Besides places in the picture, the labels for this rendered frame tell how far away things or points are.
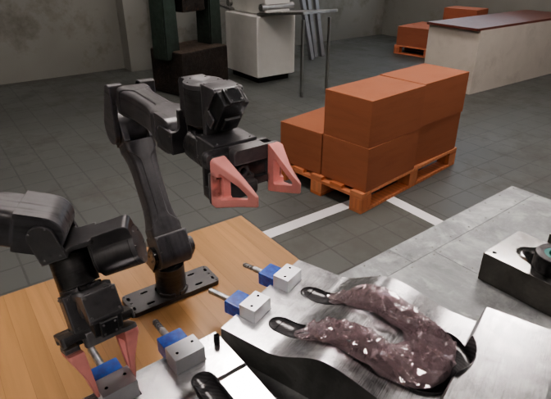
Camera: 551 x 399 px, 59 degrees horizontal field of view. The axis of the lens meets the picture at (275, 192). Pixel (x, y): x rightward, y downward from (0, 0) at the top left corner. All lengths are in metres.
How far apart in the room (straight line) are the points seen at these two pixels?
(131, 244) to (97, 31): 6.26
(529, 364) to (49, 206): 0.72
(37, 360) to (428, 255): 0.87
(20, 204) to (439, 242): 0.96
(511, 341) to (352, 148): 2.19
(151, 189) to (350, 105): 2.04
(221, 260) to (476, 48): 4.91
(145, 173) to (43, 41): 5.82
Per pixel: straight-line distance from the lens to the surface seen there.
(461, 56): 5.91
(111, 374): 0.78
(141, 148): 0.99
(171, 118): 0.77
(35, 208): 0.70
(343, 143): 2.98
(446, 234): 1.34
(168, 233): 0.98
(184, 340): 0.80
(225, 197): 0.62
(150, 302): 1.06
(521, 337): 0.90
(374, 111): 2.82
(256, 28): 5.80
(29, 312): 1.14
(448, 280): 1.17
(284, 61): 6.08
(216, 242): 1.24
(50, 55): 6.79
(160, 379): 0.79
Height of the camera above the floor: 1.46
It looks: 27 degrees down
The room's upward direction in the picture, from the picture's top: straight up
